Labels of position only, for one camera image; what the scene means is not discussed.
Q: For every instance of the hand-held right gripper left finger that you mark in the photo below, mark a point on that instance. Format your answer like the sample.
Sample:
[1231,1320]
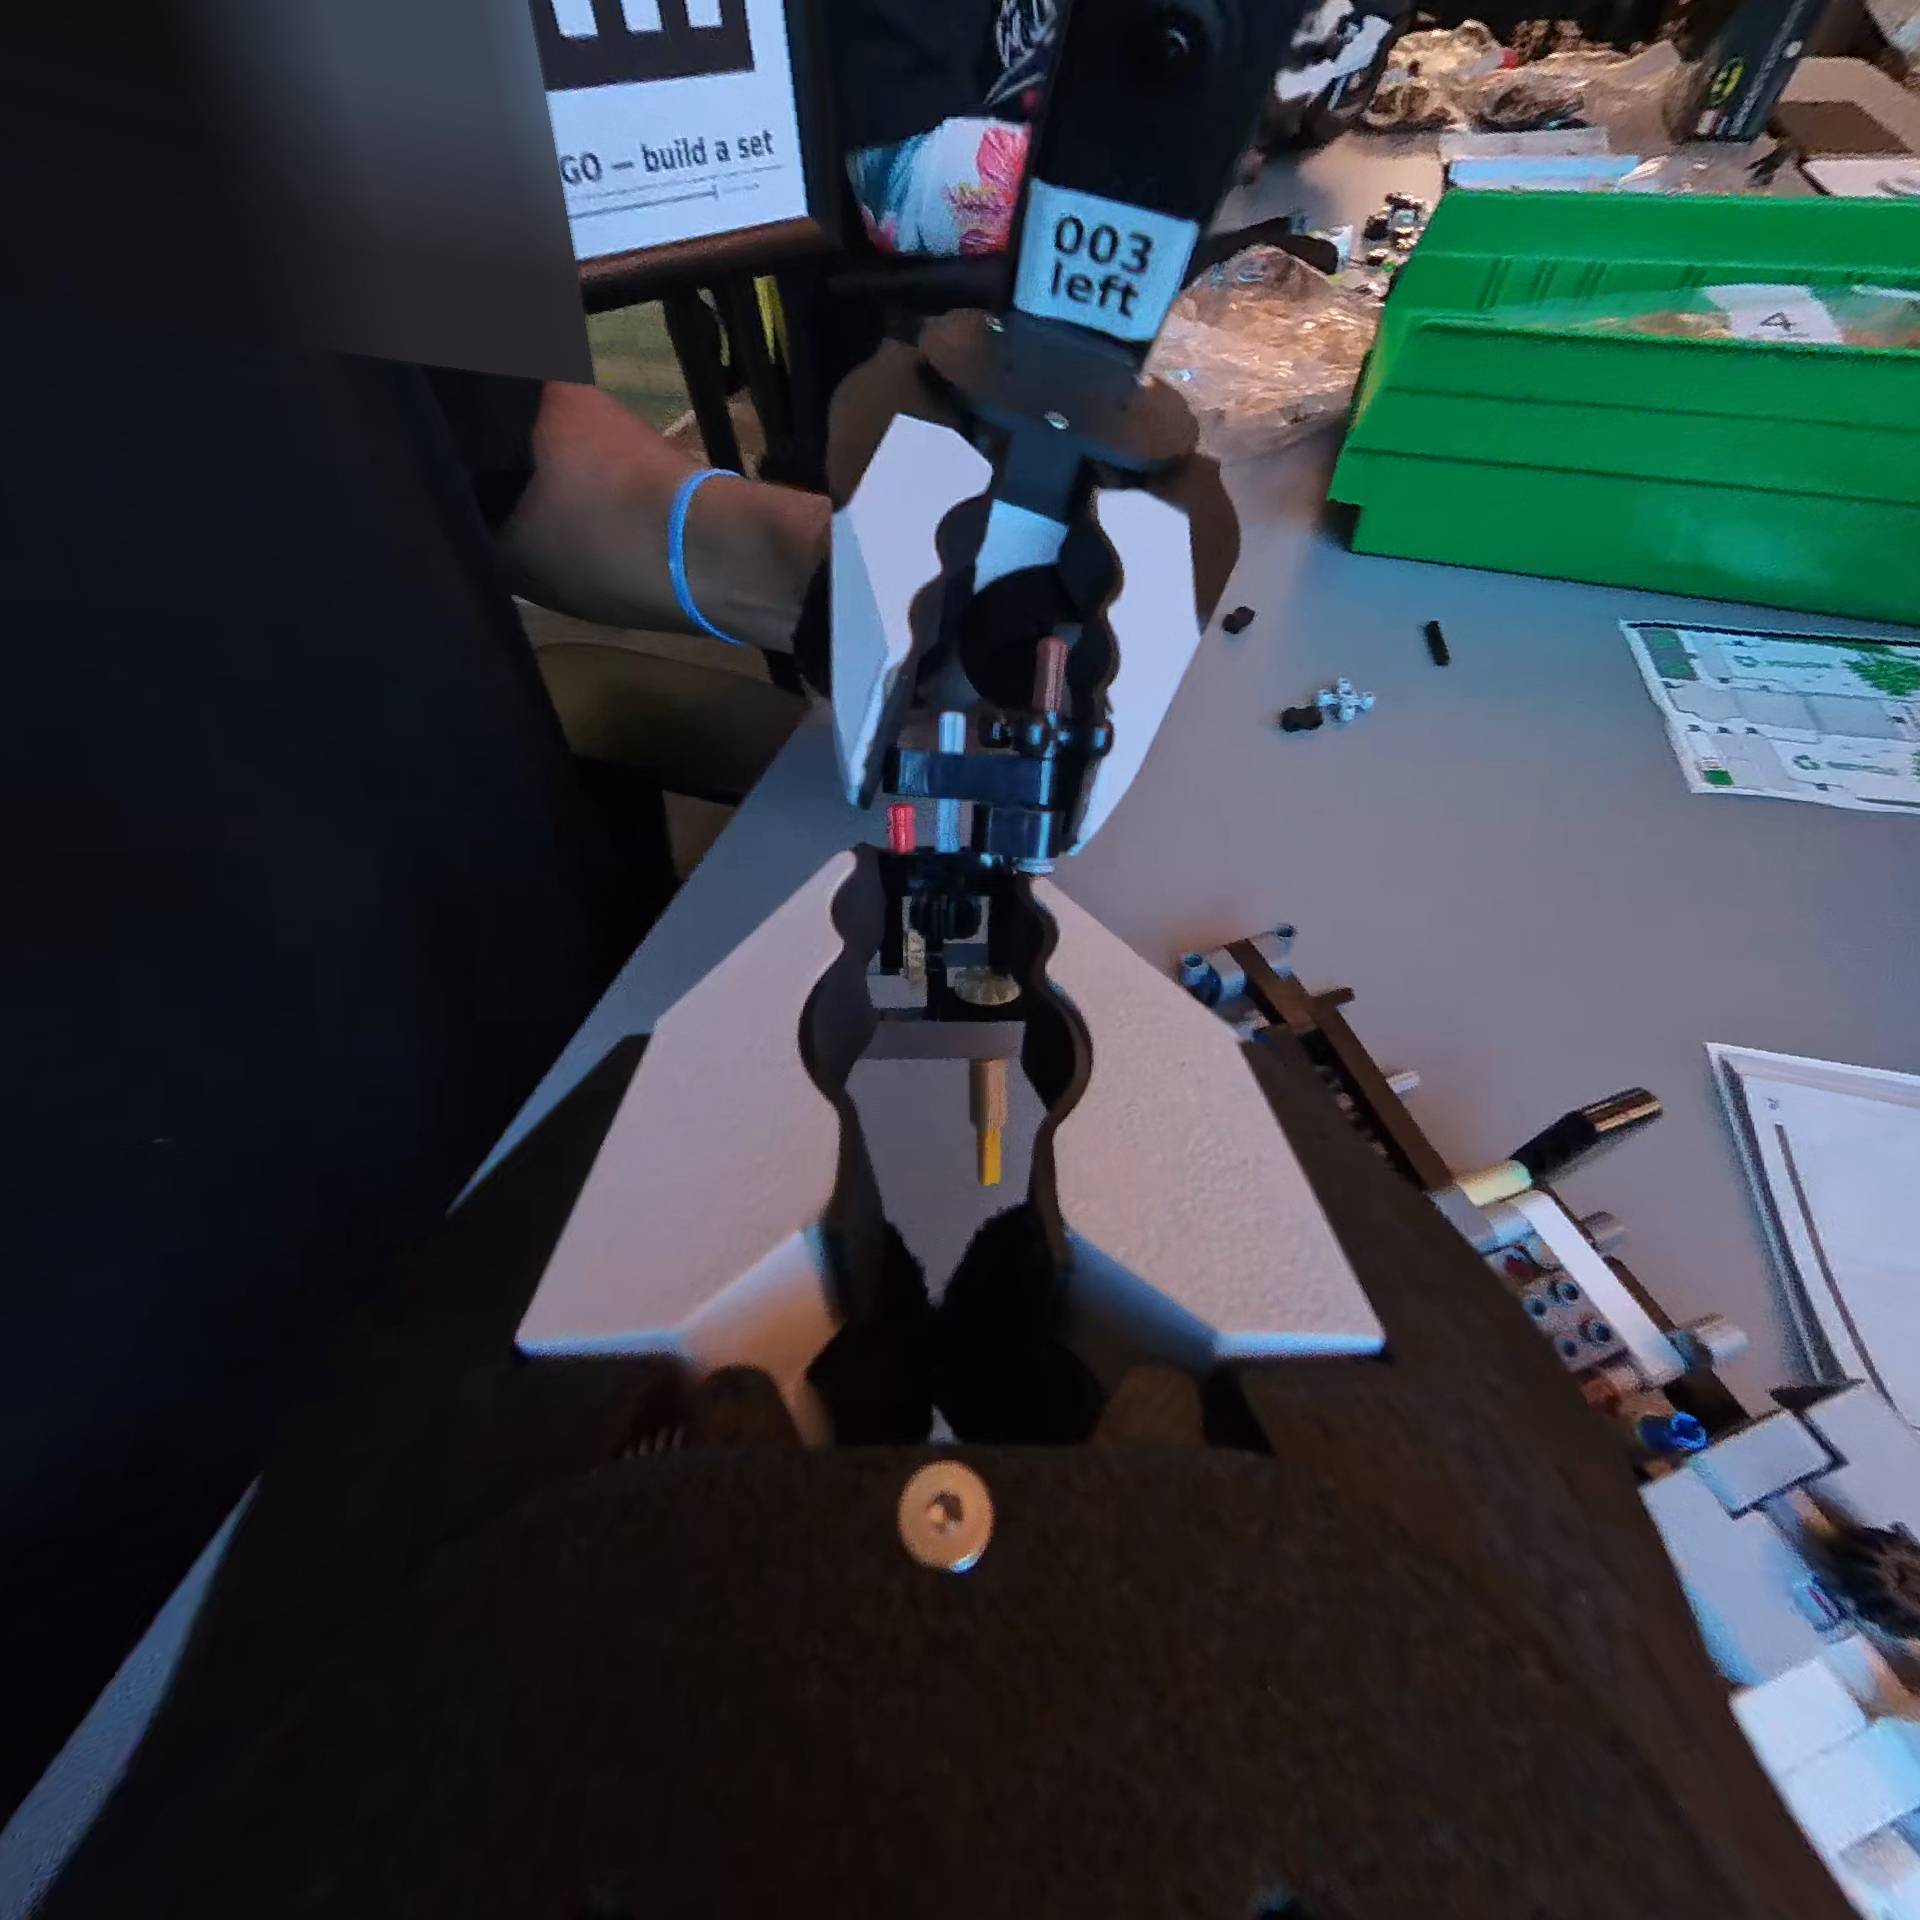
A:
[707,1169]

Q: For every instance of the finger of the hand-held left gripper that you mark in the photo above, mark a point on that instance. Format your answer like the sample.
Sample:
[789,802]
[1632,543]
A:
[872,600]
[1158,630]

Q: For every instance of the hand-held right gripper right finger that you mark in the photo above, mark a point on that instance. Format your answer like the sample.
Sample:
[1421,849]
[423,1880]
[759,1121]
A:
[1186,1185]

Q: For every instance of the grey cross lego piece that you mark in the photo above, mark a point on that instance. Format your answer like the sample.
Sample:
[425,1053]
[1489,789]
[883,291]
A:
[1347,698]

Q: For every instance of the small black lego subassembly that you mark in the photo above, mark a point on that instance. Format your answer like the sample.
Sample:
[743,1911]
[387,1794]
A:
[975,782]

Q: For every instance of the person's left forearm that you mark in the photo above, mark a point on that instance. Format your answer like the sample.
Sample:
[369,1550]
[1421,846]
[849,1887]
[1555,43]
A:
[600,510]

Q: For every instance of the pile of lego part bags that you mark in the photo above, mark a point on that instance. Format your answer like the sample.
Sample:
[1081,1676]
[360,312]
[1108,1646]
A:
[1471,76]

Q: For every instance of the white lego truck model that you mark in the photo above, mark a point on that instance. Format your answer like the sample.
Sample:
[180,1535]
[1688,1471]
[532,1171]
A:
[1591,1305]

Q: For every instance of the floral cloth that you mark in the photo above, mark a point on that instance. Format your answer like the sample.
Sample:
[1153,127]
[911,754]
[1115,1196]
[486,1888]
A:
[946,186]

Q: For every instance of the blue wristband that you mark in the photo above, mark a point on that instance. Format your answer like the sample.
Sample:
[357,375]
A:
[675,549]

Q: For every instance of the tan upholstered chair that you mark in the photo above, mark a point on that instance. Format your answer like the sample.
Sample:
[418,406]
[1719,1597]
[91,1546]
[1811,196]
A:
[645,706]

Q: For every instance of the clear plastic bag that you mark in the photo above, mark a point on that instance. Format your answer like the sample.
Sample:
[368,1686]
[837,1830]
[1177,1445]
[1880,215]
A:
[1262,344]

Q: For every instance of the framed marker sign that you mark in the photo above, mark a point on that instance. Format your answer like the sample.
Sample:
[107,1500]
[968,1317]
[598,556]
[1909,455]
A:
[675,151]

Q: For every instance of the green plastic bin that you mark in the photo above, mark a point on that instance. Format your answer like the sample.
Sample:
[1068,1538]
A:
[1574,449]

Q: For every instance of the person's dark clothing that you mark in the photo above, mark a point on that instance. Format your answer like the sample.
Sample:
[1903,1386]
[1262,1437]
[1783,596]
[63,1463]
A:
[227,899]

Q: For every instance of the green printed sticker sheet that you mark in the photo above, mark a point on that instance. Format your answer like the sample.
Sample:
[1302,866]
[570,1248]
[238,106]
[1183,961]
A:
[1771,720]

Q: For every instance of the black box with yellow logo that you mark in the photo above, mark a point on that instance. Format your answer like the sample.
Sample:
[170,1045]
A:
[1755,76]

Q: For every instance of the open instruction booklet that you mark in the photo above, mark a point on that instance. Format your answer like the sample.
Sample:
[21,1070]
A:
[1845,1201]

